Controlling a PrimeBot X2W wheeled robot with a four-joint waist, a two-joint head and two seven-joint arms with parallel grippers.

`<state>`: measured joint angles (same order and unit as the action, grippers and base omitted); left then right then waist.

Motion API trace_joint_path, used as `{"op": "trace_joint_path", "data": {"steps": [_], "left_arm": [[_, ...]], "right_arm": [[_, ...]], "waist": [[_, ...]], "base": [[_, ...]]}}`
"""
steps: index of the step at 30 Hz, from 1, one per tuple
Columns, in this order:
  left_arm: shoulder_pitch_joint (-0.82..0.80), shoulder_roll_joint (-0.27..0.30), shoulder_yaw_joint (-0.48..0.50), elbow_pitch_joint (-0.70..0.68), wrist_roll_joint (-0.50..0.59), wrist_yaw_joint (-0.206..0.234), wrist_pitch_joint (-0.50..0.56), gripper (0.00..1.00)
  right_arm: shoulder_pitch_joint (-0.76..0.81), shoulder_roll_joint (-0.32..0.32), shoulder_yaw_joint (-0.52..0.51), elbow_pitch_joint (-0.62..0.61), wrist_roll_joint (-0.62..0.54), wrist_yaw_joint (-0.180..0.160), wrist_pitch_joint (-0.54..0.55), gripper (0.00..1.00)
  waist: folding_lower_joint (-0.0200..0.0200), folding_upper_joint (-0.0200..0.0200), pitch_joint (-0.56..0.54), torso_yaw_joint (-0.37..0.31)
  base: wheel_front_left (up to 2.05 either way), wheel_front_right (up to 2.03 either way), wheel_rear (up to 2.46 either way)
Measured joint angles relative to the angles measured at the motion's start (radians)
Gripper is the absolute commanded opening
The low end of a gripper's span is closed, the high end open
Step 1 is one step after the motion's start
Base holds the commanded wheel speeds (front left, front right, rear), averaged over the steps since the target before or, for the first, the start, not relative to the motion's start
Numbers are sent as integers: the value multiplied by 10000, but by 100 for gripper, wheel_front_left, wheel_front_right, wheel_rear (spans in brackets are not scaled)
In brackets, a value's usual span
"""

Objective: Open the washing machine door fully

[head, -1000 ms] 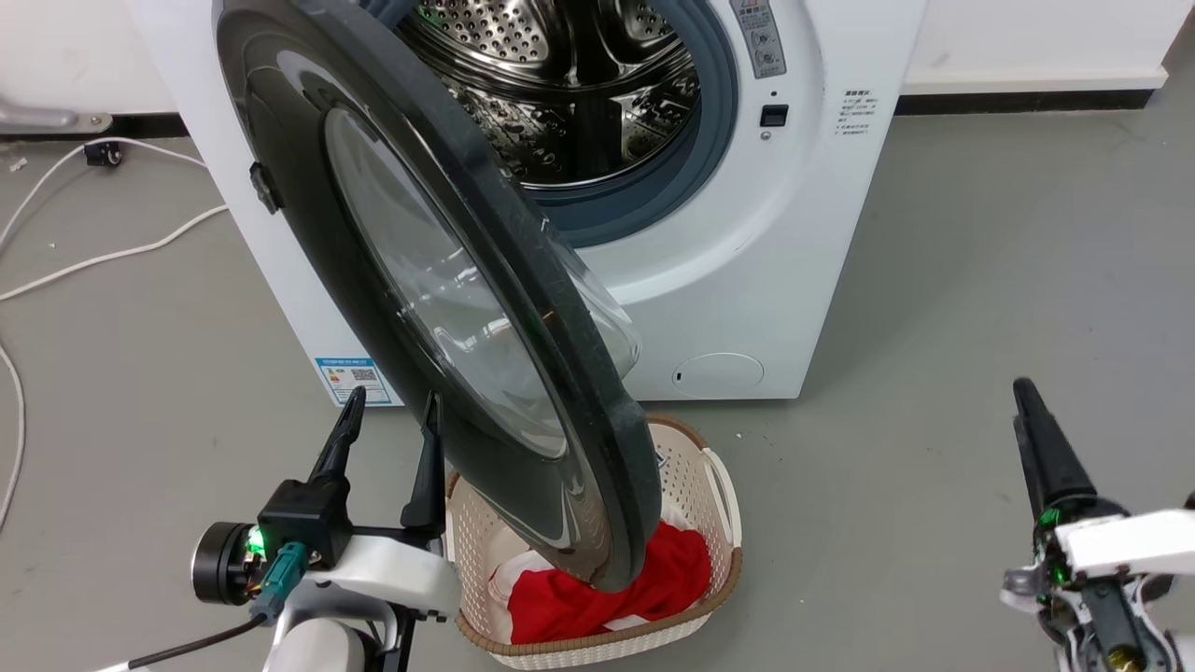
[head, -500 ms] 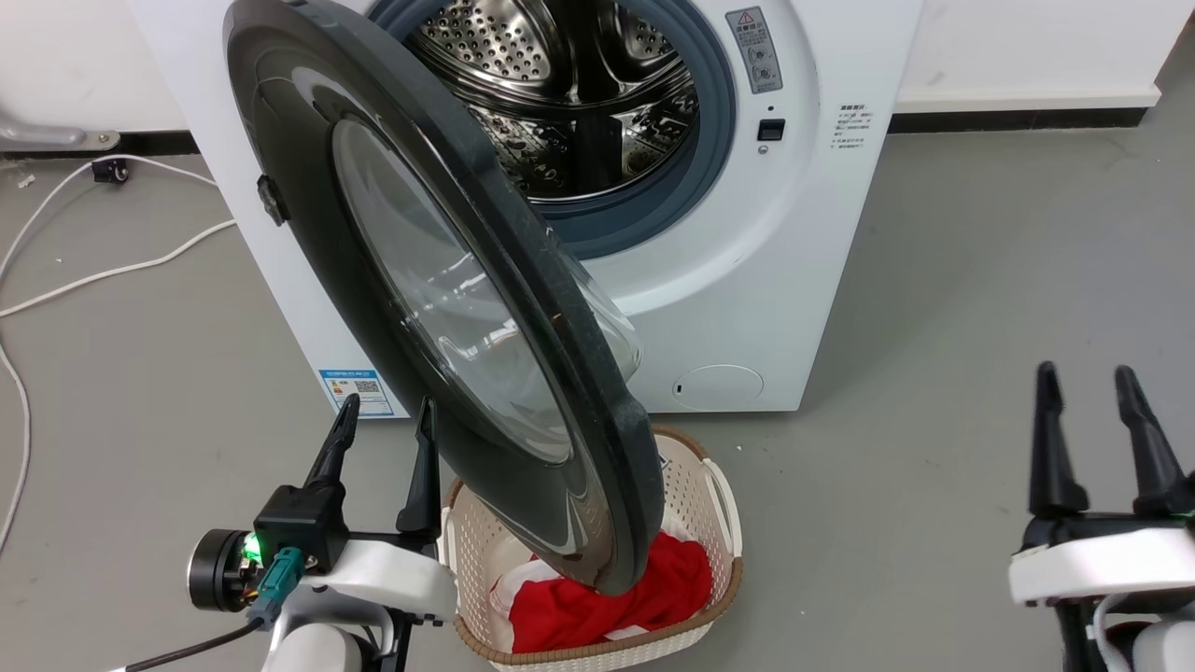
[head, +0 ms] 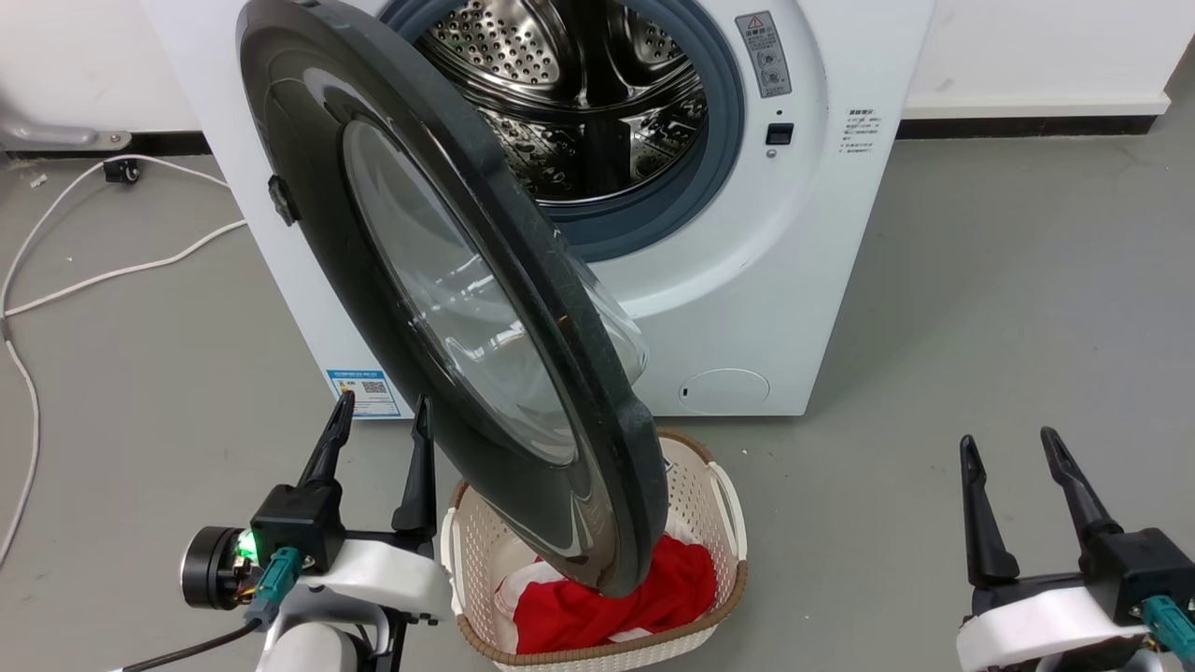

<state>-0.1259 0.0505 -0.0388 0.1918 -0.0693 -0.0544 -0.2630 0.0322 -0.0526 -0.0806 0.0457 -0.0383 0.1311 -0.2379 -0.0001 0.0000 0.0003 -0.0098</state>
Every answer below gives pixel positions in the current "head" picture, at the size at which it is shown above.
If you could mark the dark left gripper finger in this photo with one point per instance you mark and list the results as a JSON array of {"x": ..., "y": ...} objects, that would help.
[
  {"x": 331, "y": 448},
  {"x": 419, "y": 485}
]

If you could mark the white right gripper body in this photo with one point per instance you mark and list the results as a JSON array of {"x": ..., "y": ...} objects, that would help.
[{"x": 1036, "y": 630}]

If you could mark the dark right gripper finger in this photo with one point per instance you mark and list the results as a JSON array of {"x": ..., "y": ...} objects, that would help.
[
  {"x": 982, "y": 532},
  {"x": 1074, "y": 481}
]

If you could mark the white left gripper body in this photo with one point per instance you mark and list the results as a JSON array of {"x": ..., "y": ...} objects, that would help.
[{"x": 392, "y": 574}]

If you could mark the dark round washing machine door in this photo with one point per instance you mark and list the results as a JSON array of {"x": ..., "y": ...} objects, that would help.
[{"x": 317, "y": 233}]

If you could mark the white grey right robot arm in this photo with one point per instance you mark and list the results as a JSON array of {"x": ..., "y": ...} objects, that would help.
[{"x": 1111, "y": 663}]

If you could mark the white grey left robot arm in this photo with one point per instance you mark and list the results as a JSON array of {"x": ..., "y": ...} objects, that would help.
[{"x": 313, "y": 649}]

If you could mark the white front-load washing machine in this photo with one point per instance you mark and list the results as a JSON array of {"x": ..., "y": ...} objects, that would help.
[{"x": 766, "y": 280}]

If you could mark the black door lock socket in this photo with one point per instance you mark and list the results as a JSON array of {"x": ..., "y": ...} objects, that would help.
[{"x": 780, "y": 133}]

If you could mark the grey rubber door gasket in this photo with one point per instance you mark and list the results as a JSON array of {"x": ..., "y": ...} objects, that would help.
[{"x": 724, "y": 140}]

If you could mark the blue white energy label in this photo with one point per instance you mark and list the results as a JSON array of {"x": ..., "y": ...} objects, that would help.
[{"x": 366, "y": 392}]

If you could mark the white garment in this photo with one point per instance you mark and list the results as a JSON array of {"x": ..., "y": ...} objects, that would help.
[{"x": 509, "y": 597}]

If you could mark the black cylindrical left gripper motor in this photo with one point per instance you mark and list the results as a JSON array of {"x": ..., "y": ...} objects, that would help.
[{"x": 210, "y": 569}]

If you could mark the red garment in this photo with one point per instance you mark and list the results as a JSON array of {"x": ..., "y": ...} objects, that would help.
[{"x": 653, "y": 597}]

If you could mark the white perforated laundry basket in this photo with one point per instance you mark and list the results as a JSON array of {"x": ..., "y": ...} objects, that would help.
[{"x": 695, "y": 495}]

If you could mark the round white filter cover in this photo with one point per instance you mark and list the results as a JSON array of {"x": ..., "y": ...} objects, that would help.
[{"x": 725, "y": 389}]

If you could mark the small black caster wheel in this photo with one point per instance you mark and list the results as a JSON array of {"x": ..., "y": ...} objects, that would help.
[{"x": 122, "y": 171}]

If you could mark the small black text sticker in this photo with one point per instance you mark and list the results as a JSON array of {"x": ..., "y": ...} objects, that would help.
[{"x": 857, "y": 131}]

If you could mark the grey metal furniture foot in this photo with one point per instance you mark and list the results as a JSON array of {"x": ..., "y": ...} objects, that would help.
[{"x": 47, "y": 135}]

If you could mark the stainless steel perforated drum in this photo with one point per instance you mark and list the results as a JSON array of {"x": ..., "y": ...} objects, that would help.
[{"x": 597, "y": 84}]

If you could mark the grey warning sticker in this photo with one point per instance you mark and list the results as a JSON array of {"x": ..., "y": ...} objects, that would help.
[{"x": 764, "y": 54}]

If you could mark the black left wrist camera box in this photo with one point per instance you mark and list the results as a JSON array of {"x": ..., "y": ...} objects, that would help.
[{"x": 303, "y": 523}]

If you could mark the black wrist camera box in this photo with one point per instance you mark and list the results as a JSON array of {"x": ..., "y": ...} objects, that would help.
[
  {"x": 1144, "y": 569},
  {"x": 303, "y": 523}
]

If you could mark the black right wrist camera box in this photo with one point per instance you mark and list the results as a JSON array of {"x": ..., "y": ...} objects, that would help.
[{"x": 1144, "y": 569}]

